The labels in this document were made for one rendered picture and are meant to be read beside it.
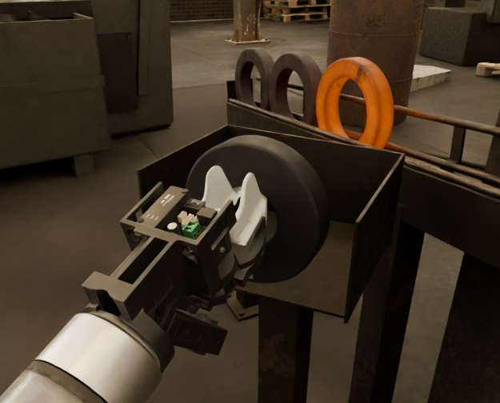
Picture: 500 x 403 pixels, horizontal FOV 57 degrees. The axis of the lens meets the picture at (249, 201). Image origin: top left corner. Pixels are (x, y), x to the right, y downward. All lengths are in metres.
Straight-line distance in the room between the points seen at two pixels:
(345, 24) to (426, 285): 1.93
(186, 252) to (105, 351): 0.09
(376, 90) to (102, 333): 0.60
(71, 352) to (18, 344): 1.18
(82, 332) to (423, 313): 1.30
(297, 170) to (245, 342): 0.96
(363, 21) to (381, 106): 2.30
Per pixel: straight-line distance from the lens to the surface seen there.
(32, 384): 0.31
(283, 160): 0.42
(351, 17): 3.10
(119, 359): 0.31
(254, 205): 0.42
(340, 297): 0.52
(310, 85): 0.93
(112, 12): 2.86
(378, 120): 0.79
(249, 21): 7.21
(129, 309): 0.31
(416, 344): 1.41
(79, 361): 0.31
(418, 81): 4.40
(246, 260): 0.39
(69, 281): 1.67
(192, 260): 0.34
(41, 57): 2.31
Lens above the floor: 0.92
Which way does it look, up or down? 26 degrees down
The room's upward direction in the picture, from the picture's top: straight up
